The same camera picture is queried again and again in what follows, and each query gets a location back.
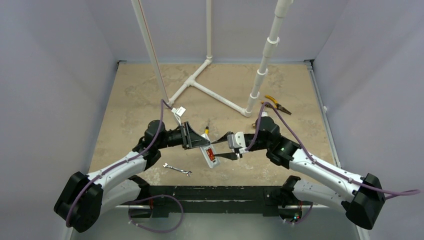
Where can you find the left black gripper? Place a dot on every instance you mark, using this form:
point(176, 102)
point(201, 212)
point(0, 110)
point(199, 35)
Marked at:
point(190, 139)

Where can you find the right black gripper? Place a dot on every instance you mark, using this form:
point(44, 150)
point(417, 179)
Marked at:
point(257, 144)

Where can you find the red battery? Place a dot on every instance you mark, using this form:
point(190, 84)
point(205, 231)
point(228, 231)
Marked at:
point(211, 155)

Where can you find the white remote control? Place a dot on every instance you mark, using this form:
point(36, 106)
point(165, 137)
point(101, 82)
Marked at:
point(203, 151)

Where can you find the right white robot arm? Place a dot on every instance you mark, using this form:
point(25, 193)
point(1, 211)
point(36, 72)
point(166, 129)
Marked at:
point(359, 197)

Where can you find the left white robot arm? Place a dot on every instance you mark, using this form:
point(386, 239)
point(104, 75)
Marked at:
point(85, 196)

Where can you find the silver open-end wrench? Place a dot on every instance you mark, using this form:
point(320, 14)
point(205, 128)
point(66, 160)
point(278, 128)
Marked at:
point(185, 172)

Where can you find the white plastic faucet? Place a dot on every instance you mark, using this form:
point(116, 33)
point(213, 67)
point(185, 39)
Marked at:
point(263, 114)

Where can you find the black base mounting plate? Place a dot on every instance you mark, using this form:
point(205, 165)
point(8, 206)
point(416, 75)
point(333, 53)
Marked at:
point(268, 201)

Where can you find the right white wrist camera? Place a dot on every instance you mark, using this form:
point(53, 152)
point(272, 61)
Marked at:
point(237, 142)

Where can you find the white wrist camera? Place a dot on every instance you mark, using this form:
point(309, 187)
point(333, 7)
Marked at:
point(237, 142)
point(178, 113)

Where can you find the yellow handled screwdriver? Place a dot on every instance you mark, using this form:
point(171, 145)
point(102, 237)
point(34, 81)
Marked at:
point(207, 127)

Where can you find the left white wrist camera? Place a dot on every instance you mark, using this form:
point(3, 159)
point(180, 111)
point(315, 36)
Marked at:
point(178, 113)

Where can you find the aluminium rail frame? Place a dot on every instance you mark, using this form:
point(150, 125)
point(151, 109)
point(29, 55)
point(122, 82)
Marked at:
point(134, 101)

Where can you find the yellow handled pliers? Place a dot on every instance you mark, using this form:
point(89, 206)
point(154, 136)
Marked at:
point(276, 105)

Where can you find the white PVC pipe frame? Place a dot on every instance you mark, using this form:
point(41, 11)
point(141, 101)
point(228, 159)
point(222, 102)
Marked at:
point(272, 41)

